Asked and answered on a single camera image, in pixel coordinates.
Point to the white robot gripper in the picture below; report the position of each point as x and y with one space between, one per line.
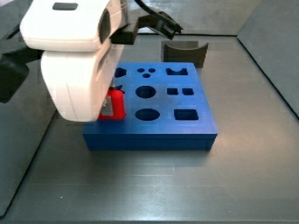
78 78

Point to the red square-circle peg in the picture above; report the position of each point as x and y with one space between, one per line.
116 97

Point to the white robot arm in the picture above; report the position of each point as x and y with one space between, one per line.
71 30

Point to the blue shape-sorter block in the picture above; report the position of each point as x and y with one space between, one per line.
167 111

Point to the black curved holder stand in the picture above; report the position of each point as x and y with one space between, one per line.
184 51

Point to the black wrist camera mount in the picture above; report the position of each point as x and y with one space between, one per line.
158 22

